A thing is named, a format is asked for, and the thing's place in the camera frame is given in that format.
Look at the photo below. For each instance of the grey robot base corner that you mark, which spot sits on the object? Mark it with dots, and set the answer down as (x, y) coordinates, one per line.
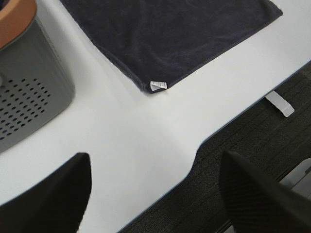
(296, 174)

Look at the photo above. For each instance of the dark navy towel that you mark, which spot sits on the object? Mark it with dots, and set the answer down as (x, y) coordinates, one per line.
(167, 40)

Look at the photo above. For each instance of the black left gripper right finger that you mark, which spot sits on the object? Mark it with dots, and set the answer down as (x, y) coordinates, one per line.
(256, 203)

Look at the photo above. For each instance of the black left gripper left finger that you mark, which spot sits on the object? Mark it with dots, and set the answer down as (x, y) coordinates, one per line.
(55, 205)

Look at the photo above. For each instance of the grey perforated basket orange rim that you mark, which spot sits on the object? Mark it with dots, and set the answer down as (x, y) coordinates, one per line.
(34, 87)

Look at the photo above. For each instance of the white table leg foot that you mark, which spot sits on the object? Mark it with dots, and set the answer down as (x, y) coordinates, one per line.
(280, 103)

